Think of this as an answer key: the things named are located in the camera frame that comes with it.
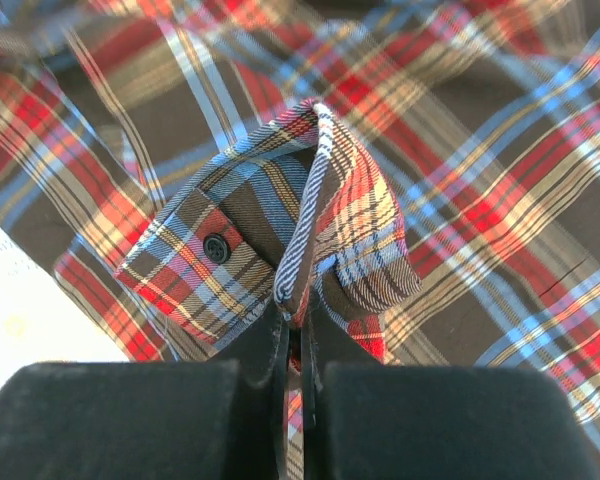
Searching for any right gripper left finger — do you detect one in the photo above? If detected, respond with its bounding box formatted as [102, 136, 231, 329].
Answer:
[0, 305, 289, 479]

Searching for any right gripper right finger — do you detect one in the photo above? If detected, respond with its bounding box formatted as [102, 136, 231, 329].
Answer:
[299, 297, 598, 479]

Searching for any floral patterned table mat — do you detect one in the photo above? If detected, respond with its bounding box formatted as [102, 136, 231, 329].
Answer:
[0, 229, 127, 388]

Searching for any red plaid long sleeve shirt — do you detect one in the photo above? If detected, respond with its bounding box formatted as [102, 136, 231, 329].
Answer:
[0, 1, 600, 473]

